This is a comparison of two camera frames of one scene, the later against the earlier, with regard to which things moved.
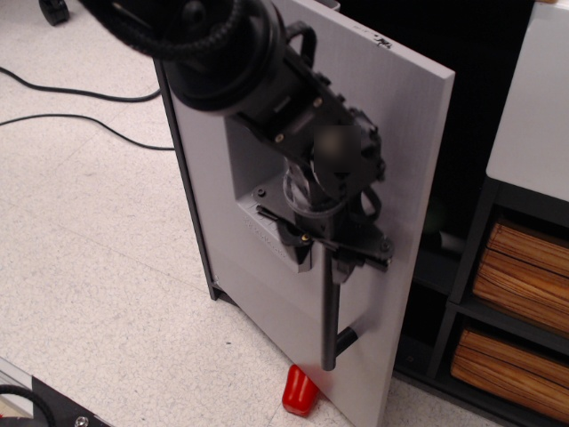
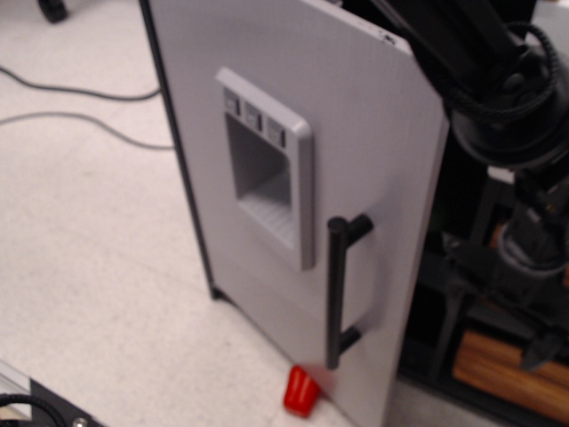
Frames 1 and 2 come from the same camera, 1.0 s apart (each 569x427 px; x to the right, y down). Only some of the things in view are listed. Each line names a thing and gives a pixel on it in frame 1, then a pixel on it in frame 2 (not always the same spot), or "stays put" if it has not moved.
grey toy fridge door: [406, 97] stays put
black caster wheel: [55, 12] stays put
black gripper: [345, 231] -> [522, 273]
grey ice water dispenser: [257, 164] stays put
